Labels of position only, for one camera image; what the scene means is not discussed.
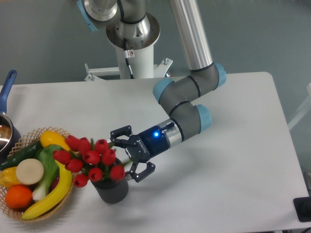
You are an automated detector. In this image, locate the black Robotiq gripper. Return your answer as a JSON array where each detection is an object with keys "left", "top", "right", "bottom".
[{"left": 107, "top": 124, "right": 172, "bottom": 183}]

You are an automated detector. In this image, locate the red tulip bouquet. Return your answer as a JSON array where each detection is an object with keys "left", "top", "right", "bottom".
[{"left": 53, "top": 135, "right": 125, "bottom": 188}]

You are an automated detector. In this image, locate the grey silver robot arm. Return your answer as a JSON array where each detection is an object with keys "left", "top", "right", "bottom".
[{"left": 77, "top": 0, "right": 226, "bottom": 182}]

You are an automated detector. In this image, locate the dark grey ribbed vase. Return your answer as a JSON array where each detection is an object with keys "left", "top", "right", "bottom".
[{"left": 91, "top": 158, "right": 129, "bottom": 204}]

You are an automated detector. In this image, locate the yellow banana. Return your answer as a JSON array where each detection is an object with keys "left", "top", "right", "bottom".
[{"left": 22, "top": 161, "right": 72, "bottom": 220}]

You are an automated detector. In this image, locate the red fruit under banana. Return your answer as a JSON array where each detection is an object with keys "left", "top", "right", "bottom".
[{"left": 50, "top": 175, "right": 60, "bottom": 192}]

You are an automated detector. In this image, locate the yellow squash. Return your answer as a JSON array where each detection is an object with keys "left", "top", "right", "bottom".
[{"left": 39, "top": 131, "right": 71, "bottom": 152}]

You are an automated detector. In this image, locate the green bok choy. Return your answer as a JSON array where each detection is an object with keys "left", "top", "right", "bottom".
[{"left": 32, "top": 144, "right": 63, "bottom": 202}]

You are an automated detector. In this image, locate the green cucumber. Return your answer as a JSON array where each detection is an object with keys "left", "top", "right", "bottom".
[{"left": 0, "top": 140, "right": 43, "bottom": 170}]

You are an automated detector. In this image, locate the beige round slice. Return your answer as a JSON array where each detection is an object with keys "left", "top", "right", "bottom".
[{"left": 16, "top": 159, "right": 44, "bottom": 185}]

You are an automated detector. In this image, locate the orange fruit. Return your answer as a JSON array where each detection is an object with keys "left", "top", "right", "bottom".
[{"left": 5, "top": 185, "right": 33, "bottom": 209}]

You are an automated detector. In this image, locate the yellow bell pepper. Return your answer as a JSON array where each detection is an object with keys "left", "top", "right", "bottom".
[{"left": 0, "top": 166, "right": 22, "bottom": 188}]

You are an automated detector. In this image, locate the woven wicker basket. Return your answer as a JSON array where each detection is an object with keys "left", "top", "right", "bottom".
[{"left": 0, "top": 126, "right": 81, "bottom": 223}]

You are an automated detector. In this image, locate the black device at edge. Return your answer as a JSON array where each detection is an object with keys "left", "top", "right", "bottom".
[{"left": 293, "top": 197, "right": 311, "bottom": 222}]

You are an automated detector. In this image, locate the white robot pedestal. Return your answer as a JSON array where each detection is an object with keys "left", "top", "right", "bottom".
[{"left": 85, "top": 45, "right": 173, "bottom": 81}]

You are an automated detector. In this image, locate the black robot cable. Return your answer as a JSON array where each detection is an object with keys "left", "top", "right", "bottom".
[{"left": 122, "top": 38, "right": 135, "bottom": 80}]

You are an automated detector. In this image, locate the blue handled saucepan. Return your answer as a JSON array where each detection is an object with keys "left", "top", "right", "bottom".
[{"left": 0, "top": 70, "right": 20, "bottom": 164}]

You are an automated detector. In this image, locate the white metal frame right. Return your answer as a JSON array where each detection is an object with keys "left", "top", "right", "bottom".
[{"left": 288, "top": 83, "right": 311, "bottom": 131}]

